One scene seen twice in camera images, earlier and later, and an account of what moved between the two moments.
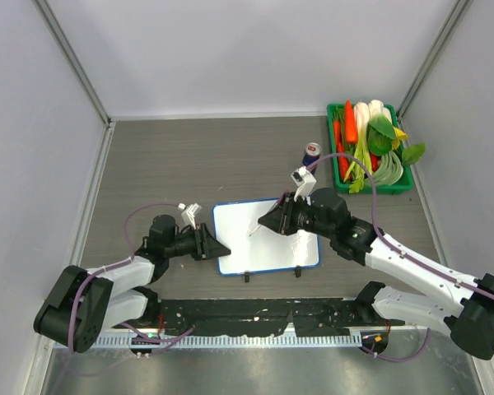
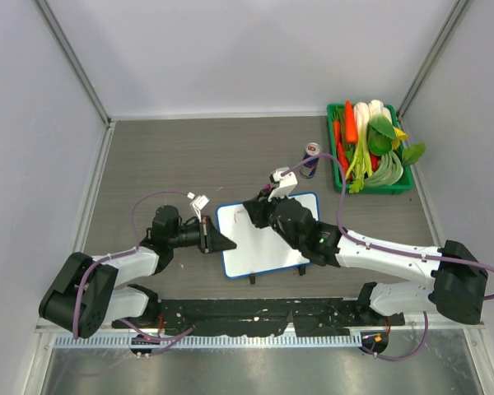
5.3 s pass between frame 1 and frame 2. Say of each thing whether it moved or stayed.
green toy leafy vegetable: stayed
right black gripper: moved
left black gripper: moved
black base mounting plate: stayed
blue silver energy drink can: stayed
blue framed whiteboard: stayed
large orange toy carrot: stayed
